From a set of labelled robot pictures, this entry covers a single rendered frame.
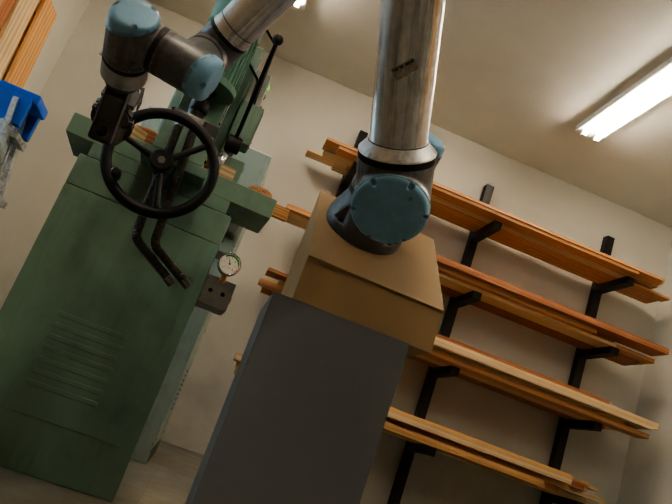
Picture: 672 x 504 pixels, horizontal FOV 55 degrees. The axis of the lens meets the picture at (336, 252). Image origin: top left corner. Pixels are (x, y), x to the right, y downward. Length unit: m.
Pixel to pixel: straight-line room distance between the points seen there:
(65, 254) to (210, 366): 2.52
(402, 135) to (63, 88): 3.77
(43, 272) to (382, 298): 0.90
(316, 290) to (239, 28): 0.54
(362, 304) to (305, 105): 3.48
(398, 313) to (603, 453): 3.81
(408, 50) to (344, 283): 0.48
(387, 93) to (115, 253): 0.94
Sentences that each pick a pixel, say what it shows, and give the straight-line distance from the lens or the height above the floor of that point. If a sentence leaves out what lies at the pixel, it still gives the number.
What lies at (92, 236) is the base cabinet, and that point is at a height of 0.60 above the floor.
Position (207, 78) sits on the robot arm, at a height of 0.84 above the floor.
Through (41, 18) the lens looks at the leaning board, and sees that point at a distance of 4.16.
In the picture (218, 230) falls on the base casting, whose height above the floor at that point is 0.75.
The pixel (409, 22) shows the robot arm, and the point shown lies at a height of 0.98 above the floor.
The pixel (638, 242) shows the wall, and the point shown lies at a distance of 5.44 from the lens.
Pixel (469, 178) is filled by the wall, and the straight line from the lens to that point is 4.89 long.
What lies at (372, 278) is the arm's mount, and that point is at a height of 0.65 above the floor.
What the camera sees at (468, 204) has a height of 2.00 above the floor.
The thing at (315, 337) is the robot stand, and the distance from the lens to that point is 1.31.
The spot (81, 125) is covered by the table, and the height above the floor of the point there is 0.87.
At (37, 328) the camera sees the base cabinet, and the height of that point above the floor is 0.33.
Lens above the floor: 0.31
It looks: 16 degrees up
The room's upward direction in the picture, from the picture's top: 20 degrees clockwise
